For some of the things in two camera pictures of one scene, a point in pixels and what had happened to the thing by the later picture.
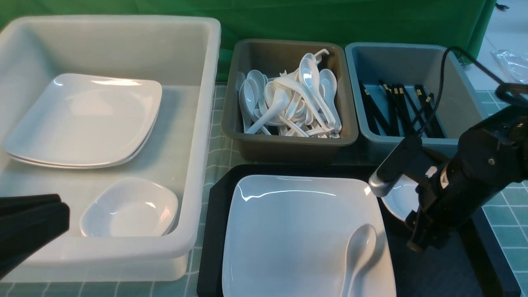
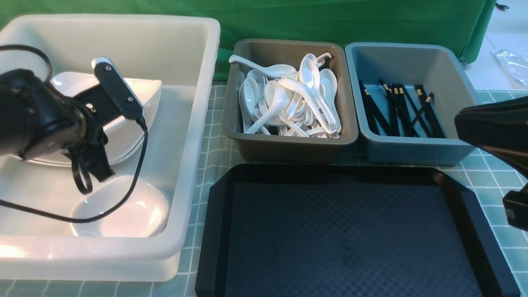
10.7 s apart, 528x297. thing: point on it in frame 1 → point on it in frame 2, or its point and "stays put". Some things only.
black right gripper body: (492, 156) → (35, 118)
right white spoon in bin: (328, 80) stays put
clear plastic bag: (513, 64) stays put
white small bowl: (403, 199) → (144, 214)
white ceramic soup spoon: (361, 246) → (271, 71)
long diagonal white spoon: (281, 102) stays put
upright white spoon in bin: (309, 71) stays put
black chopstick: (431, 116) stays put
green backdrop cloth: (466, 24) stays put
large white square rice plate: (293, 235) → (122, 134)
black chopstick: (401, 120) stays put
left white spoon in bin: (248, 94) stays put
